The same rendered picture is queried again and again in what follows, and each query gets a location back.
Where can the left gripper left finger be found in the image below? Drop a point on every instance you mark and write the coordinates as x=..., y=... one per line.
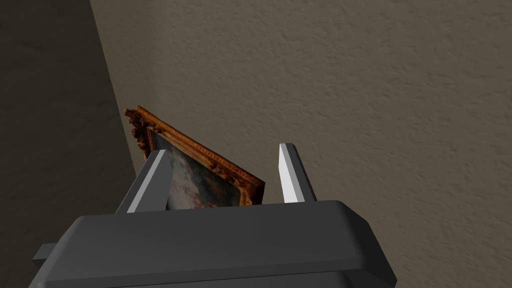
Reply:
x=154, y=184

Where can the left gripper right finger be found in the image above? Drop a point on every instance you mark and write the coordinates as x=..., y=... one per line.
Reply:
x=294, y=178

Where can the gold framed painting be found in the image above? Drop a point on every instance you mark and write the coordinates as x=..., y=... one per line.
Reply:
x=204, y=180

